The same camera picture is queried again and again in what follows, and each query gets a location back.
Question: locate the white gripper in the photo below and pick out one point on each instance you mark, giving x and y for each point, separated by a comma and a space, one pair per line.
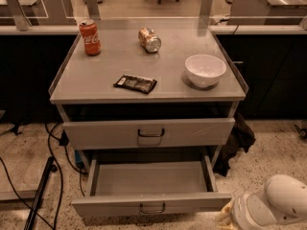
240, 212

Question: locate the grey drawer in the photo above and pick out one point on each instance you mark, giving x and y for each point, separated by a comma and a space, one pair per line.
148, 133
150, 189

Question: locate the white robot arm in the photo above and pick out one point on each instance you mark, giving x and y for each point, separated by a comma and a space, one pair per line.
283, 201

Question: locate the grey metal drawer cabinet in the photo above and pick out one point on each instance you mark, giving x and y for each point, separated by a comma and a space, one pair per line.
83, 91

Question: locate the grey top drawer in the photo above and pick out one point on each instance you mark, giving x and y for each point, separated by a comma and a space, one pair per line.
148, 133

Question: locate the dark cloth on floor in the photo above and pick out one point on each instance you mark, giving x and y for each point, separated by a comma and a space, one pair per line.
241, 137

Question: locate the white bowl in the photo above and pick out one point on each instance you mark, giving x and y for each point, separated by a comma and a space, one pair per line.
204, 70

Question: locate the black snack packet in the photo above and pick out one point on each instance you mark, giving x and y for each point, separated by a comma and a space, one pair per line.
135, 83

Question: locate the black bar on floor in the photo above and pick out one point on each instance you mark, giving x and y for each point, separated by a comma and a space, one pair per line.
39, 194

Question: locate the orange can lying down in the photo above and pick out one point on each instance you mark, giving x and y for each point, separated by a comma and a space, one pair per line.
149, 40

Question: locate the grey desk background right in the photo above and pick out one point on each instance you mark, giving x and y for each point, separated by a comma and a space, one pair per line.
267, 12

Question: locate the red coca-cola can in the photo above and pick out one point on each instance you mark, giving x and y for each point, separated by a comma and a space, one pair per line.
91, 41

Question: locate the clear acrylic barrier panel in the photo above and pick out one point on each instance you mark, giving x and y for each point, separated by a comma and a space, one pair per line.
218, 17

